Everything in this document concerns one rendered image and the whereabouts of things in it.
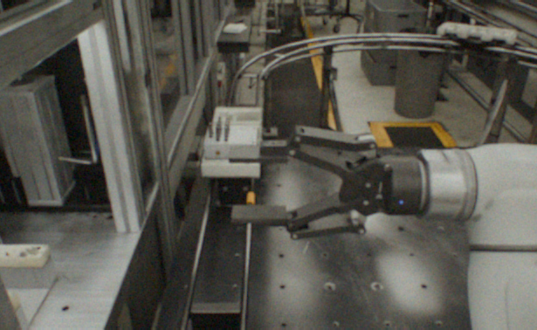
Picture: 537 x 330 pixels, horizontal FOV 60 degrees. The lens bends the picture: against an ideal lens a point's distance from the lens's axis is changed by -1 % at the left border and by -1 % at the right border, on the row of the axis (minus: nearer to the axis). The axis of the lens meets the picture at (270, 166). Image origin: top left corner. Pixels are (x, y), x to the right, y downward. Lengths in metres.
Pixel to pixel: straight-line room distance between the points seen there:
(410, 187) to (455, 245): 0.72
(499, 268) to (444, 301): 0.52
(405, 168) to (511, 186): 0.12
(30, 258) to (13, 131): 0.26
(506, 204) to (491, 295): 0.11
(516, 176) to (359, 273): 0.61
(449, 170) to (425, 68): 3.01
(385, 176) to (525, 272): 0.18
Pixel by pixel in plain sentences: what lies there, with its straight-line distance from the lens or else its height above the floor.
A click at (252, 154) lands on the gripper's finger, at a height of 1.17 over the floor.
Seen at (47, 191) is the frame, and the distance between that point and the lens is 0.97.
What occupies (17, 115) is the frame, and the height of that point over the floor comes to 1.11.
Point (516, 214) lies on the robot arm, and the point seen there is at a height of 1.12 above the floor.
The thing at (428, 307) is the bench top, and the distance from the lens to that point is 1.09.
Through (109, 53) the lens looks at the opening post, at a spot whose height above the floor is 1.24.
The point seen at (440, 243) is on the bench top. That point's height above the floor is 0.68.
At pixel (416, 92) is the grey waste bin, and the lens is 3.63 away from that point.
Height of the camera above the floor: 1.43
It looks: 29 degrees down
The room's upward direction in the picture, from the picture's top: straight up
